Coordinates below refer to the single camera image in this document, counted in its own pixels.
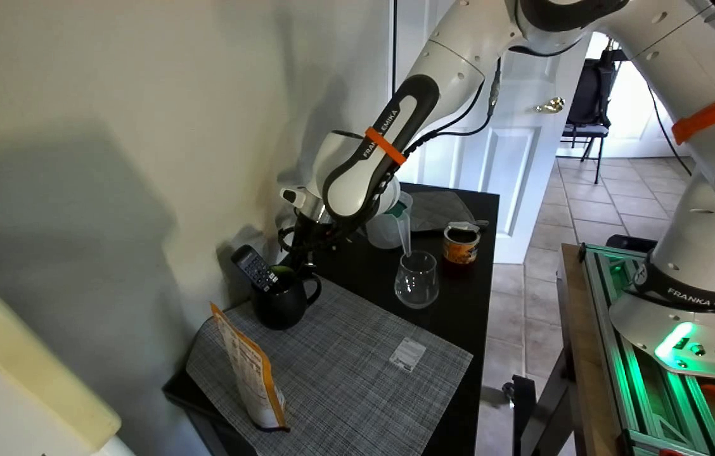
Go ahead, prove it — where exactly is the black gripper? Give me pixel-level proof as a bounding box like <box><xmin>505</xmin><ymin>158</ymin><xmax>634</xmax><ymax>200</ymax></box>
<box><xmin>275</xmin><ymin>210</ymin><xmax>357</xmax><ymax>282</ymax></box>

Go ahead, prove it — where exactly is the black ceramic mug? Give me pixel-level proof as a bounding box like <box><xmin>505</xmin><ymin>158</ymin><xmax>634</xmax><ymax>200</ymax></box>
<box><xmin>252</xmin><ymin>263</ymin><xmax>325</xmax><ymax>332</ymax></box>

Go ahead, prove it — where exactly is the clear glass bowl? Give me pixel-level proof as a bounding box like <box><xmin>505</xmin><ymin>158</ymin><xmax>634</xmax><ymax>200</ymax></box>
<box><xmin>392</xmin><ymin>249</ymin><xmax>445</xmax><ymax>313</ymax></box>

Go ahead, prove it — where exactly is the orange snack pouch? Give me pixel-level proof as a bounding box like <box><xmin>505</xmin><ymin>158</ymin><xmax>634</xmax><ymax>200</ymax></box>
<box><xmin>205</xmin><ymin>300</ymin><xmax>293</xmax><ymax>433</ymax></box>

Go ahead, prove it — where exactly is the grey woven placemat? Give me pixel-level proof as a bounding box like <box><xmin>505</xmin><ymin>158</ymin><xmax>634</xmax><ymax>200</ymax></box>
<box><xmin>183</xmin><ymin>272</ymin><xmax>477</xmax><ymax>456</ymax></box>

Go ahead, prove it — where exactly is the black wooden table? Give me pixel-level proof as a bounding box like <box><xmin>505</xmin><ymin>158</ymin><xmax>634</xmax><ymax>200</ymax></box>
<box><xmin>161</xmin><ymin>181</ymin><xmax>503</xmax><ymax>456</ymax></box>

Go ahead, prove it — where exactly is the white panelled door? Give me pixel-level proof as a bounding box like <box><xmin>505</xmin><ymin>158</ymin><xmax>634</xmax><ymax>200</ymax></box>
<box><xmin>388</xmin><ymin>0</ymin><xmax>593</xmax><ymax>266</ymax></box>

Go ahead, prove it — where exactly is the black tripod stand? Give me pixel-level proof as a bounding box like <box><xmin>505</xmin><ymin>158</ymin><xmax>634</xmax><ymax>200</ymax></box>
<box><xmin>503</xmin><ymin>372</ymin><xmax>565</xmax><ymax>456</ymax></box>

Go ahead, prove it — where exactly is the wooden base board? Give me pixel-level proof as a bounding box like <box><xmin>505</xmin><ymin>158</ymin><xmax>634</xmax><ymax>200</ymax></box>
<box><xmin>554</xmin><ymin>244</ymin><xmax>631</xmax><ymax>456</ymax></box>

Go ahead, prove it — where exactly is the white gas stove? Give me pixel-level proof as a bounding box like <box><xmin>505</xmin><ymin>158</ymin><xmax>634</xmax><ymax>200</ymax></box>
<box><xmin>0</xmin><ymin>251</ymin><xmax>137</xmax><ymax>456</ymax></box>

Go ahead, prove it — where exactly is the black folding chair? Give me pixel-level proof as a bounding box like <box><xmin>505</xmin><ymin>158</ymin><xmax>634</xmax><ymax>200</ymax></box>
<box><xmin>558</xmin><ymin>44</ymin><xmax>631</xmax><ymax>189</ymax></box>

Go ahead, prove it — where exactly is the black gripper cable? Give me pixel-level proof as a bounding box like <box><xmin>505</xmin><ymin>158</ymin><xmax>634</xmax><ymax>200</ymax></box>
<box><xmin>425</xmin><ymin>53</ymin><xmax>505</xmax><ymax>147</ymax></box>

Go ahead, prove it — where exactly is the brass door handle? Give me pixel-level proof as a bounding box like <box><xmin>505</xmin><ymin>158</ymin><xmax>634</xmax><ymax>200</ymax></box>
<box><xmin>532</xmin><ymin>95</ymin><xmax>570</xmax><ymax>116</ymax></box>

